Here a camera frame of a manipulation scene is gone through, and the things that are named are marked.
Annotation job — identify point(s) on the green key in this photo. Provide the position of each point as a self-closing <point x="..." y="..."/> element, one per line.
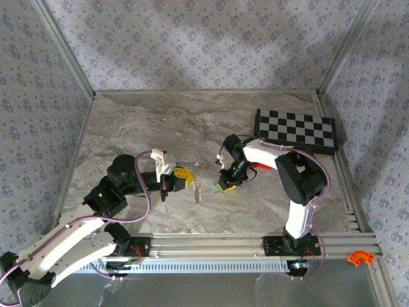
<point x="218" y="185"/>

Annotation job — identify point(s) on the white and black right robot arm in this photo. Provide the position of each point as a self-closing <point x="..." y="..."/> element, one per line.
<point x="300" y="179"/>

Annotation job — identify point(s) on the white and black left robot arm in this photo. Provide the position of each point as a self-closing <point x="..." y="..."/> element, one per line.
<point x="64" y="252"/>

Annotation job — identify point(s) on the red plastic block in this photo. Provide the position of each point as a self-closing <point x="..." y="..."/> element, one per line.
<point x="263" y="166"/>

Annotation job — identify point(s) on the black and silver chessboard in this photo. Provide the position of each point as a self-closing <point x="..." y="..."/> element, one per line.
<point x="294" y="129"/>

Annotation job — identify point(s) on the small control circuit board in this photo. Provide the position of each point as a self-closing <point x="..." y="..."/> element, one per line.
<point x="123" y="267"/>
<point x="299" y="267"/>

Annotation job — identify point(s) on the orange curved plastic piece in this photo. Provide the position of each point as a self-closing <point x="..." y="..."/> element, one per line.
<point x="359" y="257"/>

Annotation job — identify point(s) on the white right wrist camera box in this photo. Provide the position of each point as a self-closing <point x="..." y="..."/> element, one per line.
<point x="219" y="160"/>

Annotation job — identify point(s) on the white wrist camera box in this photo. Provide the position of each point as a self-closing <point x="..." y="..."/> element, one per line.
<point x="163" y="161"/>
<point x="219" y="160"/>

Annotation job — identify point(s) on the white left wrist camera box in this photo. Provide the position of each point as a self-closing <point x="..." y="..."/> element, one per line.
<point x="163" y="161"/>

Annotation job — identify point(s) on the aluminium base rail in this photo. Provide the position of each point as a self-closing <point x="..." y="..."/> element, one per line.
<point x="204" y="246"/>

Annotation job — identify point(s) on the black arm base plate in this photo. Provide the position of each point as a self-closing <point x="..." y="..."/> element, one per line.
<point x="274" y="246"/>
<point x="140" y="247"/>

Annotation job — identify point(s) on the aluminium corner post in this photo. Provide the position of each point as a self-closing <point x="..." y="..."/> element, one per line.
<point x="348" y="48"/>
<point x="64" y="48"/>

